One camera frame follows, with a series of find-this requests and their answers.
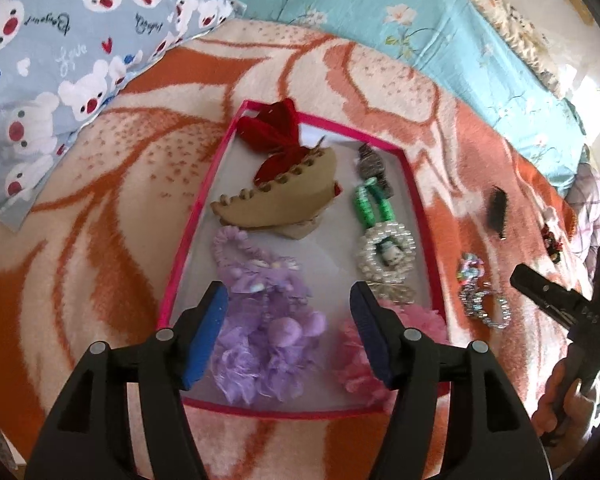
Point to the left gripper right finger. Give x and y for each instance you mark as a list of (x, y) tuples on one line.
[(489, 436)]

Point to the beige hair claw clip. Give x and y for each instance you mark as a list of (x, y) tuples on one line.
[(290, 203)]

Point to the purple flower scrunchie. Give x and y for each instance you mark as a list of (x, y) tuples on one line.
[(269, 339)]

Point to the pink flower scrunchie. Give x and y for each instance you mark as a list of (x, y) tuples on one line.
[(353, 369)]

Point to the black hair comb clip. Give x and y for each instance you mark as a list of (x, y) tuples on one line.
[(497, 212)]

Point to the red jewelry box tray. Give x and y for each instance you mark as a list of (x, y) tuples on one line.
[(327, 260)]

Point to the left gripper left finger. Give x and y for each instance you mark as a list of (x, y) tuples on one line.
[(87, 434)]

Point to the purple plaid cloth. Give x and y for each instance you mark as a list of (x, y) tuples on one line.
[(584, 199)]

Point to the blue bear print pillow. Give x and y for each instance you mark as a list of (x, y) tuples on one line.
[(62, 62)]

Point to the metal wrist watch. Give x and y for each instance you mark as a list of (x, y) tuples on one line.
[(371, 165)]

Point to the red velvet bow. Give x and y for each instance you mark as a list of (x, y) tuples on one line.
[(274, 133)]

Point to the cream patterned pillow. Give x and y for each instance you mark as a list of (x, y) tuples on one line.
[(559, 41)]

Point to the teal floral bed sheet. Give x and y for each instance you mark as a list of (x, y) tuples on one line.
[(450, 42)]

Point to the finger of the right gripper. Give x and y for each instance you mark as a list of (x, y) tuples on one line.
[(567, 307)]

